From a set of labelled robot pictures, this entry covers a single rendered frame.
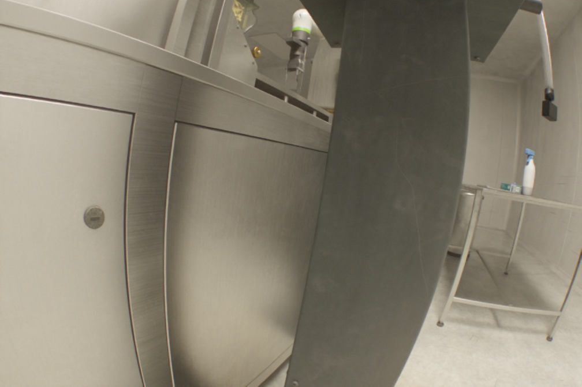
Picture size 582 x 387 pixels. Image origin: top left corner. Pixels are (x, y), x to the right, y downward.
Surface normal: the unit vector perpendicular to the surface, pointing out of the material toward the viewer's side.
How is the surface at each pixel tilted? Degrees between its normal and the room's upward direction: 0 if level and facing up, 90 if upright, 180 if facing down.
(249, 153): 90
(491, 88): 90
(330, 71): 90
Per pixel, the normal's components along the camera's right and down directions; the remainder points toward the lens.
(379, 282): -0.39, -0.01
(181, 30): 0.86, 0.15
